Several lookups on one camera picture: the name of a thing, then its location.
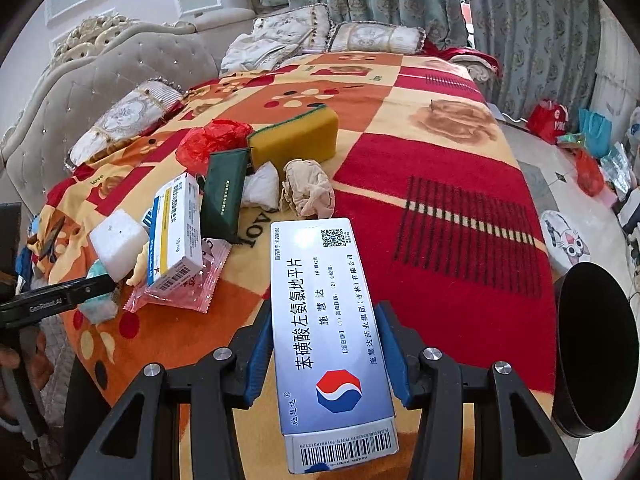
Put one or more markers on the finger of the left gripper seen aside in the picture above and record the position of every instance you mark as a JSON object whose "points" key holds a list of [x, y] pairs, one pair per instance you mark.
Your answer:
{"points": [[32, 307]]}

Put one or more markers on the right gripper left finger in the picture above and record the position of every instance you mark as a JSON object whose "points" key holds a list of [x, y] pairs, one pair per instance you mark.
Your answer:
{"points": [[140, 437]]}

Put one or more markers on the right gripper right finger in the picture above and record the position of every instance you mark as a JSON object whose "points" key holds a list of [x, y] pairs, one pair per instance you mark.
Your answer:
{"points": [[513, 436]]}

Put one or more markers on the pink clear plastic wrapper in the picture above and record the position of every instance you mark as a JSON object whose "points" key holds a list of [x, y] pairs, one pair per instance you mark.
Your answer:
{"points": [[194, 293]]}

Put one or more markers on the blue white medicine box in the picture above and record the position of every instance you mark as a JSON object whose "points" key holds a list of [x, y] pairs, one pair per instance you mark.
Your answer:
{"points": [[333, 393]]}

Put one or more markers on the black round trash bin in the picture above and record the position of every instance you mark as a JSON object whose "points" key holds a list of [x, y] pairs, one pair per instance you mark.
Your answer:
{"points": [[597, 351]]}

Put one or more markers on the white foam block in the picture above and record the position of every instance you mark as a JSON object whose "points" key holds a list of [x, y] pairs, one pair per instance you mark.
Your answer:
{"points": [[117, 241]]}

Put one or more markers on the yellow blue medicine box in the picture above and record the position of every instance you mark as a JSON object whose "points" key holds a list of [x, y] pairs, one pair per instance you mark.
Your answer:
{"points": [[175, 248]]}

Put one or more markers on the red orange patterned blanket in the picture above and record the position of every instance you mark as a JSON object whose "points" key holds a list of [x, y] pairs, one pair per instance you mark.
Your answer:
{"points": [[444, 223]]}

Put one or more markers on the dark green box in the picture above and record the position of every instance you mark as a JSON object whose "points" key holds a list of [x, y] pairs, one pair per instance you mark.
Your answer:
{"points": [[221, 203]]}

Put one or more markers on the white crumpled tissue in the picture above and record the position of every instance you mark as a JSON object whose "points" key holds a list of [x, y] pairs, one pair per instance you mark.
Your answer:
{"points": [[262, 189]]}

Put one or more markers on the crumpled beige tissue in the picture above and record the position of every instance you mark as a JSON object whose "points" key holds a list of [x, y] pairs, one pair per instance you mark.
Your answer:
{"points": [[307, 190]]}

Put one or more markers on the red crumpled plastic bag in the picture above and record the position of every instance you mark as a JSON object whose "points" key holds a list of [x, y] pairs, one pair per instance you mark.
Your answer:
{"points": [[218, 135]]}

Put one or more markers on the side bolster pillow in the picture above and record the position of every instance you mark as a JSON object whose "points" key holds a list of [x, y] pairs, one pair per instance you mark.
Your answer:
{"points": [[140, 111]]}

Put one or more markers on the red plastic bag on floor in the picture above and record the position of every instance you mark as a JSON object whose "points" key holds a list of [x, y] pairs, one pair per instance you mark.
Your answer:
{"points": [[588, 174]]}

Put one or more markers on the yellow green sponge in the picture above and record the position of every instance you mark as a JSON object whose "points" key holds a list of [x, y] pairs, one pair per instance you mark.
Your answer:
{"points": [[311, 135]]}

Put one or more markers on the grey tufted headboard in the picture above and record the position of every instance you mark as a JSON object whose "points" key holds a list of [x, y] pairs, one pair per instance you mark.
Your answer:
{"points": [[98, 63]]}

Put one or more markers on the red gift bag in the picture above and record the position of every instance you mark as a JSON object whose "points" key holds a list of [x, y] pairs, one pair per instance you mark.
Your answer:
{"points": [[548, 120]]}

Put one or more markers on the teal gift bag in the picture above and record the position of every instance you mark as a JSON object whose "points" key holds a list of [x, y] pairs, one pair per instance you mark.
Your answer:
{"points": [[597, 132]]}

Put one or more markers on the embroidered bolster pillow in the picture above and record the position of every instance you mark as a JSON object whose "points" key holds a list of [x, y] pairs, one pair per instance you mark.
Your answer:
{"points": [[368, 36]]}

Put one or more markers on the white lace cover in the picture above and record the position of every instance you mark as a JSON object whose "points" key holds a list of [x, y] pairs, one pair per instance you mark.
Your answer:
{"points": [[616, 90]]}

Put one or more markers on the embroidered white pillow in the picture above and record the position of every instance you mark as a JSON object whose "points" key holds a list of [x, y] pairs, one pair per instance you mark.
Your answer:
{"points": [[308, 27]]}

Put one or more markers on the teal patterned curtain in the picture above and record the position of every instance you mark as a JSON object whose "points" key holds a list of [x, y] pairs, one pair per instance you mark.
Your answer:
{"points": [[545, 48]]}

